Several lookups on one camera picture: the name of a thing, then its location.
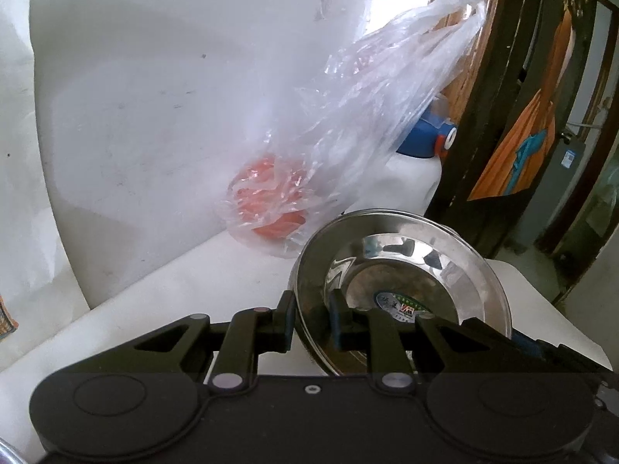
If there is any steel plate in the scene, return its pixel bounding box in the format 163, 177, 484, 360
289, 214, 512, 375
340, 207, 464, 241

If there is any white printed table mat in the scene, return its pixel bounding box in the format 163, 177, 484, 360
0, 232, 613, 463

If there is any clear plastic bag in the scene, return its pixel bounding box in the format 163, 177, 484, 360
219, 0, 487, 258

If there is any colourful houses drawing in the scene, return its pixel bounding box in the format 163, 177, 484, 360
0, 297, 19, 340

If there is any white blue water bottle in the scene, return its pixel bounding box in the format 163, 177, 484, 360
347, 94, 457, 216

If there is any grey appliance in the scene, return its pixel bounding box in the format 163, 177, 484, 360
506, 123, 619, 257

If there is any wooden door frame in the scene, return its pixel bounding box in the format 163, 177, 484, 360
427, 0, 528, 225

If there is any orange dress lady painting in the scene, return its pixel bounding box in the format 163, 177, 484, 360
468, 0, 595, 201

